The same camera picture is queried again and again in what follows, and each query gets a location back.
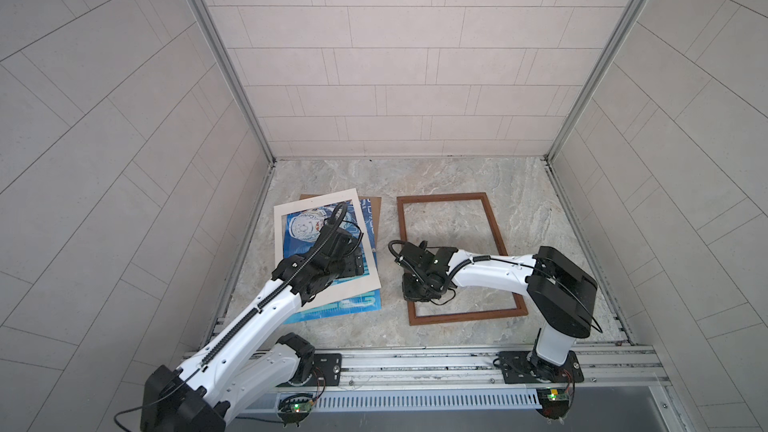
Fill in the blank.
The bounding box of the brown wooden picture frame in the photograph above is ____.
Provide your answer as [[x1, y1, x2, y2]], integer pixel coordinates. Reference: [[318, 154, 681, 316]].
[[396, 192, 528, 326]]

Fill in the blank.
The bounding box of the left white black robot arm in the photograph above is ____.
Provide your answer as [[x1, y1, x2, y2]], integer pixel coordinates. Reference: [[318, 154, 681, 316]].
[[139, 202, 362, 431]]

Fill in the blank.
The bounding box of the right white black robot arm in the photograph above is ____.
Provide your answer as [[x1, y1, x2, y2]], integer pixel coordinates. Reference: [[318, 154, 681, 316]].
[[388, 240, 602, 382]]

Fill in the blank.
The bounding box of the blue poster photo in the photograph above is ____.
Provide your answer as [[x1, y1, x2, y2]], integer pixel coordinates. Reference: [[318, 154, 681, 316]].
[[283, 197, 382, 324]]

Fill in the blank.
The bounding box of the brown cardboard backing board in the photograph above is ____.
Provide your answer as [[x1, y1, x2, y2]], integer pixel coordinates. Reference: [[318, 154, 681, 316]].
[[286, 197, 381, 250]]

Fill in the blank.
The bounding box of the left controller circuit board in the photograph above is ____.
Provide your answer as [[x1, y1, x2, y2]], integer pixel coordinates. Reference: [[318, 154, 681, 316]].
[[278, 393, 315, 415]]

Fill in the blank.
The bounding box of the controller circuit board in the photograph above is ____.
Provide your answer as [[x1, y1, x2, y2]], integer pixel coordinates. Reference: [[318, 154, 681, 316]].
[[278, 393, 315, 415], [536, 388, 571, 420]]

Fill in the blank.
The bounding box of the right controller circuit board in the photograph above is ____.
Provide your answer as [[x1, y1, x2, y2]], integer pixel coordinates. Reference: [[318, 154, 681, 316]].
[[536, 388, 571, 420]]

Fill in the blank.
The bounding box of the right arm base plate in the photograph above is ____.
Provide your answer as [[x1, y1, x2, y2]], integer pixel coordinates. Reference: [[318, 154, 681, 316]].
[[493, 350, 584, 384]]

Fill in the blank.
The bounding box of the aluminium mounting rail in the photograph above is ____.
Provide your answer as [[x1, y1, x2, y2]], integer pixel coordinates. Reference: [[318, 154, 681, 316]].
[[258, 344, 669, 408]]

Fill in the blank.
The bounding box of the right corner aluminium post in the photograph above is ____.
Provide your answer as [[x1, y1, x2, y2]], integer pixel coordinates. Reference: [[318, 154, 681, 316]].
[[545, 0, 649, 165]]

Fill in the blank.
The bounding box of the corner aluminium post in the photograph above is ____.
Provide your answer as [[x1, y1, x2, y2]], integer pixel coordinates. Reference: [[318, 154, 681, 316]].
[[545, 0, 649, 165], [187, 0, 276, 168]]

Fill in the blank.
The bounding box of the left corner aluminium post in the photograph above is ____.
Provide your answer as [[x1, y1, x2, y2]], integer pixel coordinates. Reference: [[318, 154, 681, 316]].
[[187, 0, 276, 168]]

